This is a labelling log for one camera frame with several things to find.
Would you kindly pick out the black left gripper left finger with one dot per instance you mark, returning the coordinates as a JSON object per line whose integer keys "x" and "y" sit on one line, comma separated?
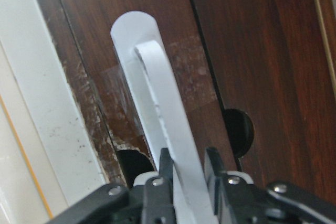
{"x": 151, "y": 202}

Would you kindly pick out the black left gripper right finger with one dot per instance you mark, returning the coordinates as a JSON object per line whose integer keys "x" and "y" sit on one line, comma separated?
{"x": 236, "y": 199}

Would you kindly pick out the dark brown wooden drawer cabinet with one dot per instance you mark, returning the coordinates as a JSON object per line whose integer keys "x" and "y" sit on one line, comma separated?
{"x": 257, "y": 79}

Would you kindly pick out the white drawer handle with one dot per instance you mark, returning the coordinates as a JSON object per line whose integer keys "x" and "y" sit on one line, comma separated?
{"x": 154, "y": 91}

